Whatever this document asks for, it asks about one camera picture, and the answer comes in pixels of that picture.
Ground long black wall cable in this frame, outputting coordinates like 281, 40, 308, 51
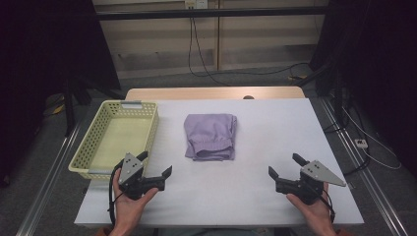
187, 17, 311, 79

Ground white wall socket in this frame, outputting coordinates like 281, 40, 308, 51
185, 0, 209, 10

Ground purple pants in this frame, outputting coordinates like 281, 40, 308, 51
183, 113, 238, 162

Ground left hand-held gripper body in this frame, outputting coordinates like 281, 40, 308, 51
118, 152, 166, 201

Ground black horizontal metal bar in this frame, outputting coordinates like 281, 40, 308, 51
94, 6, 328, 22

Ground black tripod stand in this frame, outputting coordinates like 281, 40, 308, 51
62, 77, 127, 137

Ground black angled stand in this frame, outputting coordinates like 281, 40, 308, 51
288, 62, 348, 129

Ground black floor cable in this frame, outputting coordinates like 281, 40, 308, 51
323, 97, 372, 176

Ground yellow plastic basket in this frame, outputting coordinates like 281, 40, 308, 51
68, 99, 160, 181

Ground short black wall cable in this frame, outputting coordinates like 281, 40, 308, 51
191, 17, 230, 88

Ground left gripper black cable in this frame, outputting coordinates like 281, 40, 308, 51
107, 162, 125, 227

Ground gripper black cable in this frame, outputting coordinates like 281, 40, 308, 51
107, 162, 125, 227
318, 188, 336, 224

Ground person's left hand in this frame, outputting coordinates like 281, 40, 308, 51
112, 168, 159, 230

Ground metal floor rail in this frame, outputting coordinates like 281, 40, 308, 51
319, 96, 409, 236
16, 121, 83, 236

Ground white floor cable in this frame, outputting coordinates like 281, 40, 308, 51
342, 106, 402, 171

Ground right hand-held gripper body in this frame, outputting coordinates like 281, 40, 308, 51
274, 159, 347, 206

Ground narrow black curtain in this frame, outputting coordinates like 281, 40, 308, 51
309, 0, 417, 168

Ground white table mat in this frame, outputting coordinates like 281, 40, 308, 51
74, 97, 365, 228

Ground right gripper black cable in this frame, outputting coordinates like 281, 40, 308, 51
318, 188, 336, 224

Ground wide black curtain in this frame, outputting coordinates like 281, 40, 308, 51
0, 0, 121, 188

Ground person's right hand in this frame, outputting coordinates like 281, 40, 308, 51
285, 183, 335, 232

